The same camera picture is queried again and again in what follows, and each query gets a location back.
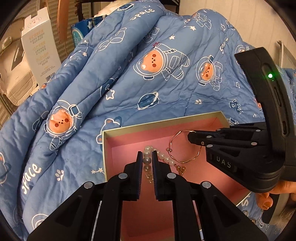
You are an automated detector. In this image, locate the gold ring pendant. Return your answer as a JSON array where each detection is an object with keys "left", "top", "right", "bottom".
[{"left": 174, "top": 164, "right": 186, "bottom": 176}]

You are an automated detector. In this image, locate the thin gold bangle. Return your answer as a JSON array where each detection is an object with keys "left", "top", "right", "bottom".
[{"left": 166, "top": 130, "right": 203, "bottom": 164}]

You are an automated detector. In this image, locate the white pearl bracelet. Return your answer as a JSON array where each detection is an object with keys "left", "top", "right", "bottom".
[{"left": 142, "top": 145, "right": 176, "bottom": 183}]

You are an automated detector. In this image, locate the right hand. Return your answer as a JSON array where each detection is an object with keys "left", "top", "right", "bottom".
[{"left": 255, "top": 180, "right": 296, "bottom": 210}]

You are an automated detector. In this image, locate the mint box pink lining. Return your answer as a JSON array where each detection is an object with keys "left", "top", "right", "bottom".
[{"left": 97, "top": 111, "right": 250, "bottom": 240}]

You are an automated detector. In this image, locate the blue space bear quilt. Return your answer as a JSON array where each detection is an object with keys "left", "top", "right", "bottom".
[{"left": 0, "top": 0, "right": 296, "bottom": 240}]

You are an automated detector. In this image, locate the white baby high chair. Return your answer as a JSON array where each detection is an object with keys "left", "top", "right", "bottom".
[{"left": 1, "top": 18, "right": 37, "bottom": 106}]

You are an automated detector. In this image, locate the white tall carton box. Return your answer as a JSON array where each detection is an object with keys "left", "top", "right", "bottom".
[{"left": 21, "top": 7, "right": 61, "bottom": 86}]

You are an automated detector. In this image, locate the blue round package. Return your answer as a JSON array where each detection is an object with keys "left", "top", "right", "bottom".
[{"left": 71, "top": 16, "right": 103, "bottom": 47}]

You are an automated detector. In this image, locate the pink rolled mat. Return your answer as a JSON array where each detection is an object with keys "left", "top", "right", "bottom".
[{"left": 57, "top": 0, "right": 70, "bottom": 43}]

